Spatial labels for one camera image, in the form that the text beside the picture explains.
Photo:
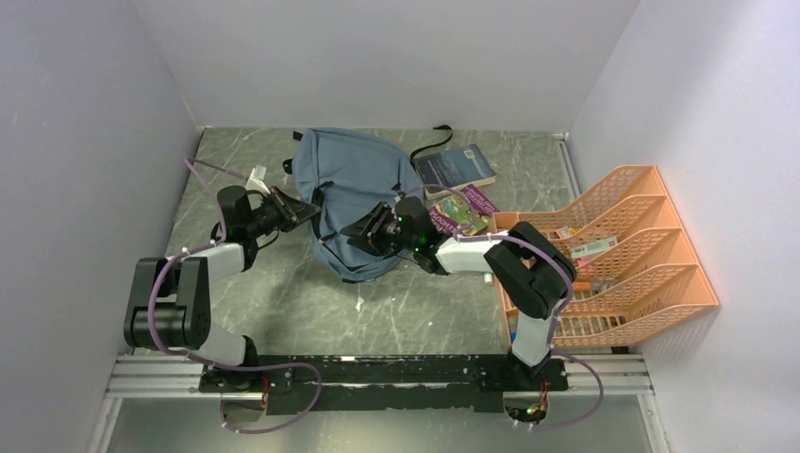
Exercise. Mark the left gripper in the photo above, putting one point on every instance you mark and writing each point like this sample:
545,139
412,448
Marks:
290,210

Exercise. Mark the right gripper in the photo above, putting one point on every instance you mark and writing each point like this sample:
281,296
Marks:
360,233

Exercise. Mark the blue student backpack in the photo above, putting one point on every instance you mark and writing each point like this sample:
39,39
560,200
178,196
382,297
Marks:
346,174

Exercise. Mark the dark blue book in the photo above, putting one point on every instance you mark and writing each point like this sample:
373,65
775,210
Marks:
456,168

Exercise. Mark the purple colourful book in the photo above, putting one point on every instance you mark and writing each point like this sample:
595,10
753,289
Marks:
467,214

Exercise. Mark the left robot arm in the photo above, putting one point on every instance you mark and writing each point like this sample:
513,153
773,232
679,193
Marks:
169,307

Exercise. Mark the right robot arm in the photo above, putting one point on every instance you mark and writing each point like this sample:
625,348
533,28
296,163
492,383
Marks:
467,254

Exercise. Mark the orange desk organizer tray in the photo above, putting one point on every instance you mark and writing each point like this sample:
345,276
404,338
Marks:
519,266

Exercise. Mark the teal box in rack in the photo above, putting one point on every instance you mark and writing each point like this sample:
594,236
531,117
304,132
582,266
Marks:
587,251

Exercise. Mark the orange plastic file rack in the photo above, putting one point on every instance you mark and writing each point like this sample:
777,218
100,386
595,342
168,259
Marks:
648,282

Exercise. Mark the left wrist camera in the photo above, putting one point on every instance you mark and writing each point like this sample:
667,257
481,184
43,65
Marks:
255,181

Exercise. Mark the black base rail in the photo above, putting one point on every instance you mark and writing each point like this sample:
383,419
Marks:
321,398

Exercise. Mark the aluminium frame rail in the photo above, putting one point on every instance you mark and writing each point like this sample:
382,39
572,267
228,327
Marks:
176,377

